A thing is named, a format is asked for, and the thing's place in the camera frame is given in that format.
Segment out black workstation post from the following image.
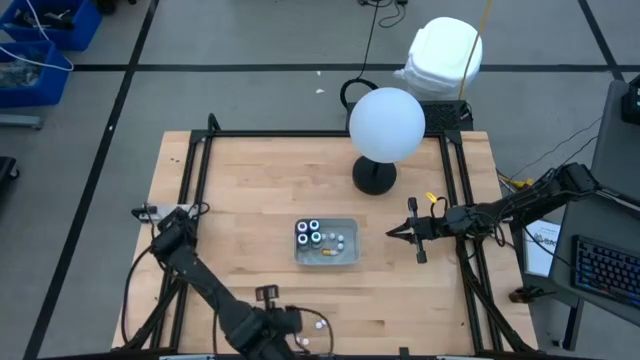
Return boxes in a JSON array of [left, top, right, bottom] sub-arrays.
[[552, 298, 586, 351]]

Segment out white globe table lamp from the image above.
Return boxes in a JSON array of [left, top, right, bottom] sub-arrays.
[[348, 87, 427, 196]]

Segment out white printed paper sheet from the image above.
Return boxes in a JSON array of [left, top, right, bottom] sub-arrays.
[[522, 218, 562, 278]]

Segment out grey metal bar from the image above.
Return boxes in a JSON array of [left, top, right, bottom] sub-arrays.
[[0, 114, 44, 131]]

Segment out black lamp power cable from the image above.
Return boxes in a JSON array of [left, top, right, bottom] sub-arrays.
[[339, 0, 382, 110]]

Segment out black backlit keyboard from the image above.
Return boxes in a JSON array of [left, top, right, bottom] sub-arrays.
[[571, 234, 640, 307]]

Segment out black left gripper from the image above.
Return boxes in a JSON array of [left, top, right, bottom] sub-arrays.
[[255, 284, 304, 360]]

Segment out blue plastic storage crate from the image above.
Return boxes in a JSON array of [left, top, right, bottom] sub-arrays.
[[0, 40, 71, 110], [0, 0, 104, 52]]

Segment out black electronic device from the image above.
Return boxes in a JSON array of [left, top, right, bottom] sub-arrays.
[[621, 74, 640, 126]]

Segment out yellow network cable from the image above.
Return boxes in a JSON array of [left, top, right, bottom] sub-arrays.
[[498, 172, 535, 190]]

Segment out black robot parts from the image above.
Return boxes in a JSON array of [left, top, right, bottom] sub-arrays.
[[12, 7, 76, 30]]

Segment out white loose cable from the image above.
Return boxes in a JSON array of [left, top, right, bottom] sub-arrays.
[[0, 0, 75, 73]]

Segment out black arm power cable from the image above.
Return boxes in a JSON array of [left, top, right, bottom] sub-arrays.
[[121, 239, 169, 346]]

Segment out yellow hanging cable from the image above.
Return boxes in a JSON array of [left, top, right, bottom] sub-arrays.
[[458, 0, 495, 100]]

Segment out black floor cable bundle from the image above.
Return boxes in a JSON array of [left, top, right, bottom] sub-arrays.
[[357, 0, 410, 29]]

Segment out grey workstation shelf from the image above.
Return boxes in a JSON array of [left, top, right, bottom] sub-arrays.
[[588, 79, 640, 204], [549, 185, 640, 326]]

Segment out black aluminium table frame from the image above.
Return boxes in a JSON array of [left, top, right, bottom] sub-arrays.
[[112, 112, 539, 360]]

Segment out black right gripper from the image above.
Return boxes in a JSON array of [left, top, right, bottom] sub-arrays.
[[385, 196, 452, 265]]

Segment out clear plastic tray with batteries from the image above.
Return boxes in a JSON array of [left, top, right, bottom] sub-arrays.
[[293, 217, 361, 267]]

